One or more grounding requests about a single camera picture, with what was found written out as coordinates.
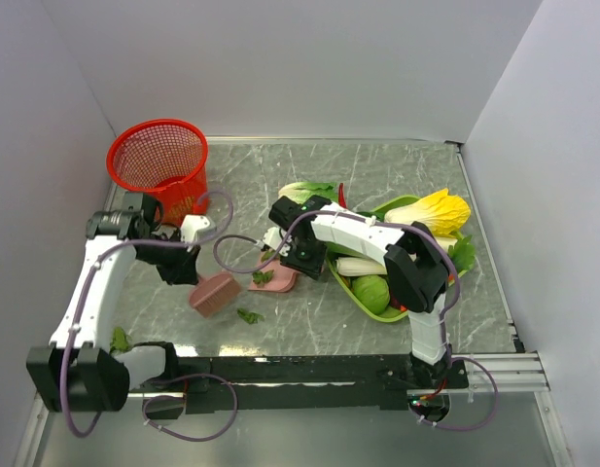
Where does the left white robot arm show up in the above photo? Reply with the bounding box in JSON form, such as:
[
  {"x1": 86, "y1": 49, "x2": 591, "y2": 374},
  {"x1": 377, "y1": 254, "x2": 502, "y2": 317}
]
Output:
[{"x1": 26, "y1": 192, "x2": 215, "y2": 413}]

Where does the long napa cabbage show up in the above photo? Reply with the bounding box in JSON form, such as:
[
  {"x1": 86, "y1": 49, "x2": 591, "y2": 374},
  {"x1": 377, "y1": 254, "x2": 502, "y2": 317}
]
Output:
[{"x1": 326, "y1": 242, "x2": 364, "y2": 258}]

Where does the aluminium rail frame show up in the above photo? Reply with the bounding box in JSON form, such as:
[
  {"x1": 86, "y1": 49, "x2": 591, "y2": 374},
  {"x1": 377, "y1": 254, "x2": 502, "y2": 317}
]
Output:
[{"x1": 16, "y1": 353, "x2": 572, "y2": 466}]

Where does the pink hand brush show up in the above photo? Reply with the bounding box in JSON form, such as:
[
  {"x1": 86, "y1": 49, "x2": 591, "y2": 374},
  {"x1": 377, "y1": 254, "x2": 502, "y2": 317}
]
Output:
[{"x1": 188, "y1": 271, "x2": 242, "y2": 318}]

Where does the red chili pepper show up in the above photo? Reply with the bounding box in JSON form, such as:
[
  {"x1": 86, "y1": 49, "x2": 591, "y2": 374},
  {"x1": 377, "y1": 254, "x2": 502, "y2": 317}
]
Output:
[{"x1": 337, "y1": 183, "x2": 347, "y2": 208}]

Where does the white radish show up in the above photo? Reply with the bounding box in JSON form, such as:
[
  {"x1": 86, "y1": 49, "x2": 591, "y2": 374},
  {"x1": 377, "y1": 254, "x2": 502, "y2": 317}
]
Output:
[{"x1": 384, "y1": 188, "x2": 471, "y2": 237}]

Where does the green paper scrap table edge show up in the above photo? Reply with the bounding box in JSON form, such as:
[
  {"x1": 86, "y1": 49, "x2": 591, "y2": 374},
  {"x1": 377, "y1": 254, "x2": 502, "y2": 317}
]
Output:
[{"x1": 110, "y1": 326, "x2": 133, "y2": 355}]

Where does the red mesh waste basket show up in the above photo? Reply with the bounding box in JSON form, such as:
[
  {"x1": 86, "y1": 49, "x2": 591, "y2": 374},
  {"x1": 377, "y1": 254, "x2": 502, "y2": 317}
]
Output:
[{"x1": 106, "y1": 119, "x2": 209, "y2": 226}]

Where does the green paper scrap by dustpan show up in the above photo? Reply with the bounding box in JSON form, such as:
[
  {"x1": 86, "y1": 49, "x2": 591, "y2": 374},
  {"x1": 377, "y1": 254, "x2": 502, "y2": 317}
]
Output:
[{"x1": 252, "y1": 269, "x2": 274, "y2": 287}]

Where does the purple eggplant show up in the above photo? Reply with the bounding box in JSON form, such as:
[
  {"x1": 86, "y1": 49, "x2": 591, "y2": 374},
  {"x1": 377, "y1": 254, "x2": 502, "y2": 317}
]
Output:
[{"x1": 390, "y1": 298, "x2": 407, "y2": 312}]

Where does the light green lettuce leaf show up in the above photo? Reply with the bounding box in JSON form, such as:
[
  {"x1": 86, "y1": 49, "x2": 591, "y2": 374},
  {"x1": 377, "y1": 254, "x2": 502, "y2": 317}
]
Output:
[{"x1": 447, "y1": 235, "x2": 476, "y2": 273}]

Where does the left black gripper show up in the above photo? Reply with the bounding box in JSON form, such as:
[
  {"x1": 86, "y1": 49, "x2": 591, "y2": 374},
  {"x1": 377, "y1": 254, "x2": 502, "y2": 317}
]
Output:
[{"x1": 135, "y1": 228, "x2": 201, "y2": 285}]

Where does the green square tray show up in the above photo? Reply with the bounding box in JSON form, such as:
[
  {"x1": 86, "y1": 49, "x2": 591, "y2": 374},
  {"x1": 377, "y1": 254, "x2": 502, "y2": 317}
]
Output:
[{"x1": 327, "y1": 195, "x2": 469, "y2": 323}]

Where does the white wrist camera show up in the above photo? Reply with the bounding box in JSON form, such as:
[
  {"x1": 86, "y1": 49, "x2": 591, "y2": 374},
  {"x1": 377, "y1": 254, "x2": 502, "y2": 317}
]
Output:
[
  {"x1": 258, "y1": 227, "x2": 286, "y2": 251},
  {"x1": 180, "y1": 214, "x2": 217, "y2": 243}
]

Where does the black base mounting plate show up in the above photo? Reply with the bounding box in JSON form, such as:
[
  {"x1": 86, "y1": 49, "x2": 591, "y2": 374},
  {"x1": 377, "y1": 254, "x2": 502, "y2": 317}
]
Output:
[{"x1": 134, "y1": 354, "x2": 469, "y2": 414}]

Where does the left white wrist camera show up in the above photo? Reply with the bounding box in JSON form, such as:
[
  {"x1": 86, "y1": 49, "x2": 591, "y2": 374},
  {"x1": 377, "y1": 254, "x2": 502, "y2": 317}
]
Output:
[{"x1": 180, "y1": 214, "x2": 217, "y2": 243}]

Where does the pink dustpan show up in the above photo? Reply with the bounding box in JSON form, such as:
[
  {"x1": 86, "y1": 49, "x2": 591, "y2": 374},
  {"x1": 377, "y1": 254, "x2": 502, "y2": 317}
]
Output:
[{"x1": 248, "y1": 260, "x2": 299, "y2": 293}]

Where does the green paper scrap front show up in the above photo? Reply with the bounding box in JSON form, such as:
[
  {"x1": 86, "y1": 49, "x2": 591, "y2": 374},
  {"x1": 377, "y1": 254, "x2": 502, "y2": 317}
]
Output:
[{"x1": 237, "y1": 308, "x2": 265, "y2": 325}]

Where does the round green cabbage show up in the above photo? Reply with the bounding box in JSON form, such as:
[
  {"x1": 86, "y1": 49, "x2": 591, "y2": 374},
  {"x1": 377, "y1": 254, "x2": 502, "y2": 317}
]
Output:
[{"x1": 352, "y1": 275, "x2": 390, "y2": 315}]

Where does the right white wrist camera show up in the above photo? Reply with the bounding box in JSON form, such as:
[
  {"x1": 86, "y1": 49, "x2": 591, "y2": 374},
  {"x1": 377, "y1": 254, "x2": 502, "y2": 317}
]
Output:
[{"x1": 258, "y1": 227, "x2": 286, "y2": 251}]

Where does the small green paper scrap centre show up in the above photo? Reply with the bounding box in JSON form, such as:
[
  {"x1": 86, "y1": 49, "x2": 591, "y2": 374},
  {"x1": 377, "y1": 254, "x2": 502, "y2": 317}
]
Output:
[{"x1": 261, "y1": 249, "x2": 277, "y2": 264}]

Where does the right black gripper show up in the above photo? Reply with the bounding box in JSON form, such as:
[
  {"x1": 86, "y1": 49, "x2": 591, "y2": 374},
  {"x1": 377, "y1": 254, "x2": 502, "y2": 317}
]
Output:
[{"x1": 281, "y1": 235, "x2": 329, "y2": 280}]

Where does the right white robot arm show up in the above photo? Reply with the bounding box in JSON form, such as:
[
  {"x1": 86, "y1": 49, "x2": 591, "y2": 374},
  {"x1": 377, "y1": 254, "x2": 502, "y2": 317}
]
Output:
[{"x1": 262, "y1": 196, "x2": 457, "y2": 388}]

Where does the small napa cabbage on table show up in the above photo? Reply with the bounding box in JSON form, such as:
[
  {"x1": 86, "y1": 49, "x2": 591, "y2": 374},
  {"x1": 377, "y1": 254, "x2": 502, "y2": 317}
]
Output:
[{"x1": 278, "y1": 181, "x2": 338, "y2": 204}]

